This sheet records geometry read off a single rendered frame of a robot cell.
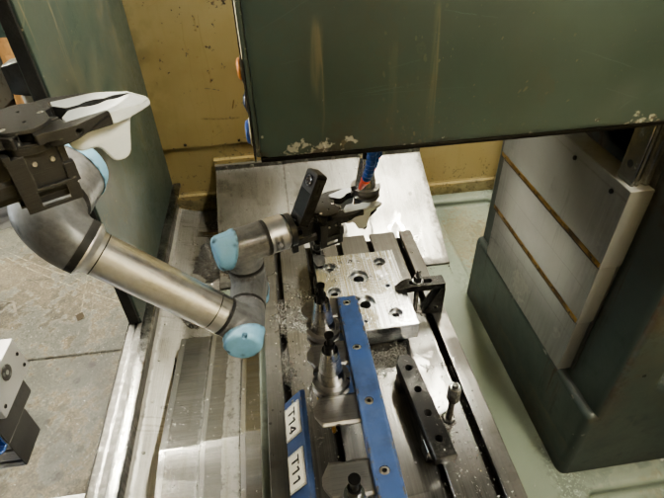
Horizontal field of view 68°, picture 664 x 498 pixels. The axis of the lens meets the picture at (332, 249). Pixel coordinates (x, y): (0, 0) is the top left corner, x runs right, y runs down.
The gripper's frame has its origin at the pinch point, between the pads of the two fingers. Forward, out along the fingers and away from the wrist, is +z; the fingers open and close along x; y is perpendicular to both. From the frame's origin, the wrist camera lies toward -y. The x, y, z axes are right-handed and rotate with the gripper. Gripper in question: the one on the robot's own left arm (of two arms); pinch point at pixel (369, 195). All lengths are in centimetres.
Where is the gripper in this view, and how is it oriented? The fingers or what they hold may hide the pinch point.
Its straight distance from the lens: 107.9
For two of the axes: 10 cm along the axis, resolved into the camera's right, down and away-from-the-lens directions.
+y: 0.4, 7.7, 6.4
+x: 4.6, 5.5, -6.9
